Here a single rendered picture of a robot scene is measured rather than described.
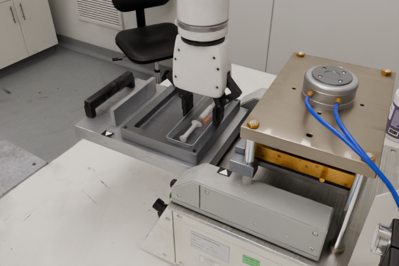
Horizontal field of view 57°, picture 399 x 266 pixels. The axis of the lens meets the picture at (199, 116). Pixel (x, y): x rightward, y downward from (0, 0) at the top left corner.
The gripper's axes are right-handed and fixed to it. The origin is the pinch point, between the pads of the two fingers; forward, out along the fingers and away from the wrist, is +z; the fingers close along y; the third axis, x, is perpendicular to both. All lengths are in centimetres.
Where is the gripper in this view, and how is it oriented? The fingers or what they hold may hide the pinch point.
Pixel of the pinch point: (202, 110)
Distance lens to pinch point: 70.7
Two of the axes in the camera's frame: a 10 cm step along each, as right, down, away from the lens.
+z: 0.0, 8.2, 5.8
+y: 8.9, 2.7, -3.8
